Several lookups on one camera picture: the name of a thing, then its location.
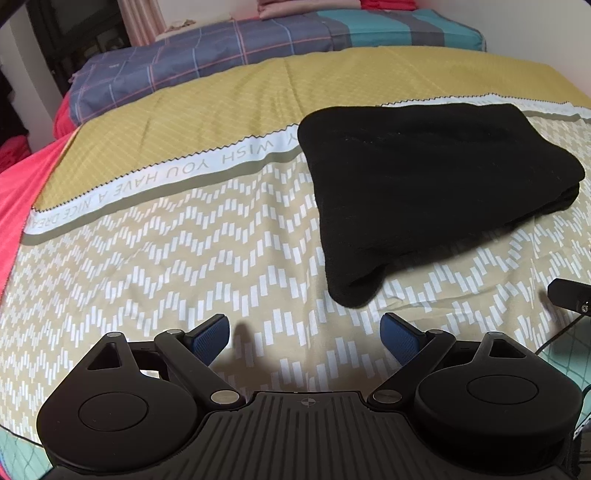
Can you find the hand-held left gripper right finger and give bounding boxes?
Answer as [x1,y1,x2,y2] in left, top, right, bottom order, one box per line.
[367,312,533,409]

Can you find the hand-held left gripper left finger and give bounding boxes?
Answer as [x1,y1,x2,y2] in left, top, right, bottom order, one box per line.
[85,314,247,409]

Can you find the black pants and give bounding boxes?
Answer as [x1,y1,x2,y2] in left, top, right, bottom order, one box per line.
[297,103,586,309]

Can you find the teal checkered sheet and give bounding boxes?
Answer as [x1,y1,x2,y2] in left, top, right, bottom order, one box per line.
[0,305,591,480]

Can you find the yellow patterned blanket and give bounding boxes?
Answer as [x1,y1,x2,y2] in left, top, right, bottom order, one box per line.
[0,46,591,444]

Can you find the red bed sheet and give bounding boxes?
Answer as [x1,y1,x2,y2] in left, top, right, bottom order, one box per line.
[0,95,80,298]

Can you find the blue plaid quilt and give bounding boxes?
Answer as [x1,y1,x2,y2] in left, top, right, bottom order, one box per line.
[62,8,488,124]

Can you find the pink curtain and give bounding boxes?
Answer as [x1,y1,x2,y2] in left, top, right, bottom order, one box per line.
[117,0,168,48]

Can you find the dark cabinet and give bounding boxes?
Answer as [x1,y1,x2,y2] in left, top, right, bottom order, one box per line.
[25,0,133,95]

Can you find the red folded cloth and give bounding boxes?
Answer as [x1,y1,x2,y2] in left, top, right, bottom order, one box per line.
[360,0,420,12]

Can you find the pink folded blanket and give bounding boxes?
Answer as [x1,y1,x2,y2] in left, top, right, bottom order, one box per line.
[257,0,362,20]

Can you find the black cable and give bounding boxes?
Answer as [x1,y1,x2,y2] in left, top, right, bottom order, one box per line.
[534,313,589,355]

